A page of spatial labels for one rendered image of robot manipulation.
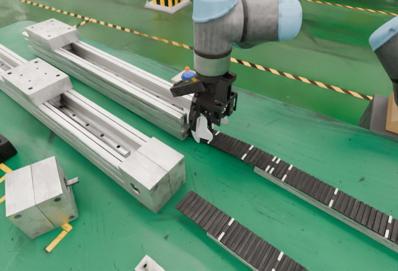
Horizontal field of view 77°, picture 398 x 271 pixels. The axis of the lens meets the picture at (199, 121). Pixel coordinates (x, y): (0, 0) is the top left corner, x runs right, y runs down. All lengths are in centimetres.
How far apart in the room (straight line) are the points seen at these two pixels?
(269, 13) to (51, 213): 54
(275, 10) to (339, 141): 42
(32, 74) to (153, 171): 47
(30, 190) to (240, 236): 39
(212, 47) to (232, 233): 34
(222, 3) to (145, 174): 33
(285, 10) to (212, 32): 13
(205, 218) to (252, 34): 35
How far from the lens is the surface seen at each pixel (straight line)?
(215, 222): 52
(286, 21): 50
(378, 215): 63
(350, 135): 81
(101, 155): 58
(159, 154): 53
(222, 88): 52
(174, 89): 61
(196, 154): 65
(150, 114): 73
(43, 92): 76
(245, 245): 51
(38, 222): 59
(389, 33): 77
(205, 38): 47
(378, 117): 92
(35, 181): 58
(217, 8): 45
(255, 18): 48
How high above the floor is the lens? 128
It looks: 43 degrees down
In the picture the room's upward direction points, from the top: straight up
